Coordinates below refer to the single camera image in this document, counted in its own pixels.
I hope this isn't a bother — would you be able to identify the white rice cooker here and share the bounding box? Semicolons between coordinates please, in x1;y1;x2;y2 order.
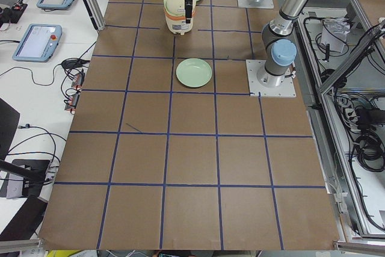
164;0;196;35

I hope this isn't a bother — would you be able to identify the aluminium side frame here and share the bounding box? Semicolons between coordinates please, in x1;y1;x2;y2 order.
297;0;384;243

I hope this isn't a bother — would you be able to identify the orange rice cooker handle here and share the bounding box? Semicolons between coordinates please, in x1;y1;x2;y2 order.
164;7;186;20

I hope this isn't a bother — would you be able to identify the black monitor stand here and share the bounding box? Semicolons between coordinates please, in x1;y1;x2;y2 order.
1;100;50;199

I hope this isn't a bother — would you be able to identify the lower teach pendant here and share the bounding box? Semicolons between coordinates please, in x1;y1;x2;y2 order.
12;23;63;63

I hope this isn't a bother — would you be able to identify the crumpled white paper bag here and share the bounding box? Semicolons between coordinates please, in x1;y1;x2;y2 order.
320;17;350;53

